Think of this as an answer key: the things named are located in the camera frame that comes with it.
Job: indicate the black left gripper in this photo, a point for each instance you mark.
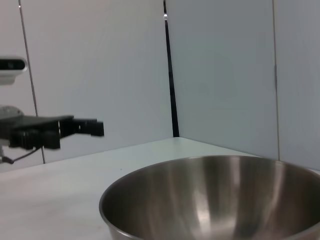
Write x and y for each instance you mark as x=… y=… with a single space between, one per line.
x=35 y=130

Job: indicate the large stainless steel bowl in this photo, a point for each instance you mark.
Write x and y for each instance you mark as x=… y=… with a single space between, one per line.
x=212 y=200

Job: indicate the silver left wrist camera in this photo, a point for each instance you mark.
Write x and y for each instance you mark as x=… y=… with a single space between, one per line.
x=12 y=66

